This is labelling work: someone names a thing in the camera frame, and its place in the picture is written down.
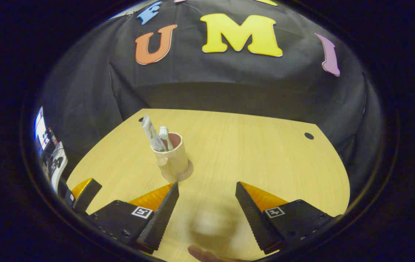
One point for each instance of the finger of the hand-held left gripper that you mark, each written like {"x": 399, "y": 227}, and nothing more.
{"x": 89, "y": 193}

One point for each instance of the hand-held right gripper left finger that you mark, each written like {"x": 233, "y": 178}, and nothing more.
{"x": 163, "y": 218}

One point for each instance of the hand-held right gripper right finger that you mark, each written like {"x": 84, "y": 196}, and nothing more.
{"x": 252, "y": 218}

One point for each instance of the beige cup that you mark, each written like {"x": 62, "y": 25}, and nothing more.
{"x": 176, "y": 160}

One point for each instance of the pale green toothbrush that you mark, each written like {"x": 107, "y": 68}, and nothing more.
{"x": 165, "y": 136}

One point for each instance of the white toothpaste tube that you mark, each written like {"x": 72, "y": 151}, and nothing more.
{"x": 151, "y": 134}

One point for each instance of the white desktop device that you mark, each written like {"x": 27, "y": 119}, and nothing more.
{"x": 59, "y": 165}

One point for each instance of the wooden desktop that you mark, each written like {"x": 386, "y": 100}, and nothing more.
{"x": 258, "y": 163}

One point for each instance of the computer monitor screen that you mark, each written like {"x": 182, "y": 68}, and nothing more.
{"x": 42, "y": 131}

